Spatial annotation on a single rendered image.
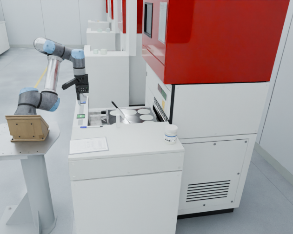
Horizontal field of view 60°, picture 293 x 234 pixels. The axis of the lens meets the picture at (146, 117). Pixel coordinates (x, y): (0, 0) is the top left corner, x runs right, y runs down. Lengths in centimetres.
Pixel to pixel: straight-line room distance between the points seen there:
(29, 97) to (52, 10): 792
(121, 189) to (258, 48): 121
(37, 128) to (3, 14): 838
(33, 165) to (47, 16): 809
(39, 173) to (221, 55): 148
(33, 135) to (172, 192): 97
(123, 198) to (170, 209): 32
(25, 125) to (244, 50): 148
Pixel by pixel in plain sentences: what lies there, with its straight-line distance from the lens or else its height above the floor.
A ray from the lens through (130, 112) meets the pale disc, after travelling 197.
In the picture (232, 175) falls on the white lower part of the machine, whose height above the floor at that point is 45.
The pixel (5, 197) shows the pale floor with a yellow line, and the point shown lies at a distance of 277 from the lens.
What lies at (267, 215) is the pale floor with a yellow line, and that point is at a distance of 263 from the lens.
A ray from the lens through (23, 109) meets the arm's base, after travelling 183.
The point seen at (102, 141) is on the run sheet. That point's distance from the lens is 146.
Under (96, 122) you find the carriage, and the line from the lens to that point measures 187.
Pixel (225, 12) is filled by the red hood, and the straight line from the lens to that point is 165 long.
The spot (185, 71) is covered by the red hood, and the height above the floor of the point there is 130.
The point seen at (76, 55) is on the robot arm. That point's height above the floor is 139.
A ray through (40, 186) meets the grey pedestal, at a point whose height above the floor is 43.
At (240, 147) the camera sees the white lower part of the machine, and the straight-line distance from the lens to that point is 206.
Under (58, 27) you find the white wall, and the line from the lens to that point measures 971.
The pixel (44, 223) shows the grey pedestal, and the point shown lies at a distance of 231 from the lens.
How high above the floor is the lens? 171
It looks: 25 degrees down
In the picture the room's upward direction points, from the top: 2 degrees clockwise
